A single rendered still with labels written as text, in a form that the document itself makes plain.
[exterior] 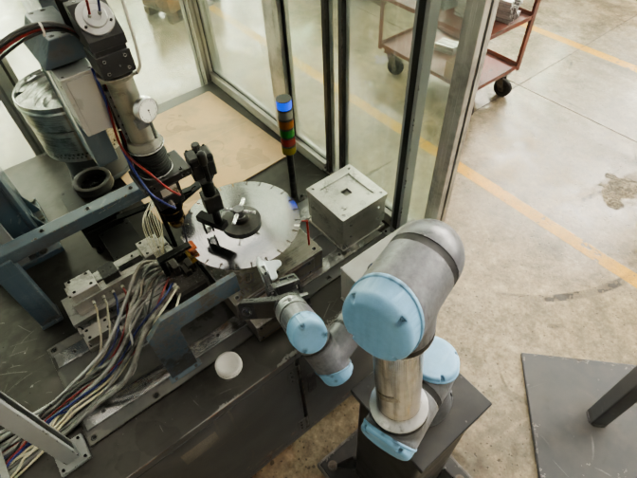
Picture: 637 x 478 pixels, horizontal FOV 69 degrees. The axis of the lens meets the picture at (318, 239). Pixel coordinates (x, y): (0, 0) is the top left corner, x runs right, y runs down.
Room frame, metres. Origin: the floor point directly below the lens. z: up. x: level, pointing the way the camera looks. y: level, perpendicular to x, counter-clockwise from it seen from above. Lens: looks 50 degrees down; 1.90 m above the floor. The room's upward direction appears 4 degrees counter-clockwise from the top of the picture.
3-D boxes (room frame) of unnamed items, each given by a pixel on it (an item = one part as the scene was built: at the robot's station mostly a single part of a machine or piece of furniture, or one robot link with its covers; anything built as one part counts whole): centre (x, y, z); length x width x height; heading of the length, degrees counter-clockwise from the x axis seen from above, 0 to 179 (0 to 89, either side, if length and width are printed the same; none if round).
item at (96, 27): (0.90, 0.43, 1.45); 0.35 x 0.07 x 0.28; 36
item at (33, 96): (1.41, 0.81, 0.93); 0.31 x 0.31 x 0.36
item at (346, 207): (1.03, -0.10, 0.82); 0.18 x 0.18 x 0.15; 36
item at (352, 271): (0.78, -0.20, 0.82); 0.28 x 0.11 x 0.15; 126
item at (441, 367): (0.43, -0.23, 0.91); 0.13 x 0.12 x 0.14; 141
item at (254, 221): (0.89, 0.21, 0.96); 0.11 x 0.11 x 0.03
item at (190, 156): (0.82, 0.26, 1.17); 0.06 x 0.05 x 0.20; 117
